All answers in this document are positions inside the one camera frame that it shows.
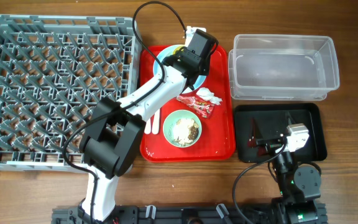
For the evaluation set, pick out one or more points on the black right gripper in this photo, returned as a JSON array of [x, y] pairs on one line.
[[272, 144]]

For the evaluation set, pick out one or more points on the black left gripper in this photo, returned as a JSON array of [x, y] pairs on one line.
[[204, 65]]

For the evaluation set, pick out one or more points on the light blue plate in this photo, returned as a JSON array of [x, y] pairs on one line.
[[164, 53]]

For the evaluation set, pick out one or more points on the green food bowl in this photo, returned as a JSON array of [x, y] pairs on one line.
[[172, 118]]

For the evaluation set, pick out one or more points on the white plastic spoon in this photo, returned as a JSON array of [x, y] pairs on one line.
[[156, 122]]

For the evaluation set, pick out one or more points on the yellow plastic cup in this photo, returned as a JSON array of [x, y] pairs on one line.
[[176, 50]]

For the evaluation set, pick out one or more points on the white plastic fork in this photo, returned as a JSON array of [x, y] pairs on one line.
[[148, 127]]

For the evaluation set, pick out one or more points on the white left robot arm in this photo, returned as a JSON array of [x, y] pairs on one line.
[[112, 138]]

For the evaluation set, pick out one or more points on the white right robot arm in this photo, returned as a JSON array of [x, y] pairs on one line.
[[299, 183]]

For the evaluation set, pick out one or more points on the black waste tray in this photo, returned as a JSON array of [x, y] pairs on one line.
[[269, 121]]

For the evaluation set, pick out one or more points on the grey dishwasher rack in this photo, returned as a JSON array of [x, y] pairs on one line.
[[53, 72]]

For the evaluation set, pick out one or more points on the crumpled white tissue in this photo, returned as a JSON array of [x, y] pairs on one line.
[[207, 95]]

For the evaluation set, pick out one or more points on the red snack wrapper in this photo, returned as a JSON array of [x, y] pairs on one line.
[[202, 107]]

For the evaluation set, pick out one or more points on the red plastic tray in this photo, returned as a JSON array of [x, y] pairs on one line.
[[217, 139]]

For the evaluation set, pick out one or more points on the food leftovers rice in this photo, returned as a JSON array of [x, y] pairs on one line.
[[185, 132]]

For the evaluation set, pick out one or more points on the clear plastic bin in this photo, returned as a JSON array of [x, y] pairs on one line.
[[282, 67]]

